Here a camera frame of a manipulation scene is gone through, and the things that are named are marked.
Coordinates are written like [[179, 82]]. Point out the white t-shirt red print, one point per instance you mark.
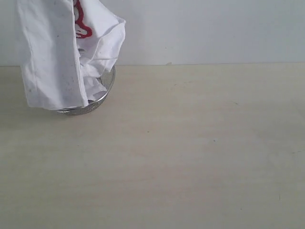
[[66, 47]]

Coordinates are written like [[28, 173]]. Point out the metal mesh basket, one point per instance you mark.
[[106, 80]]

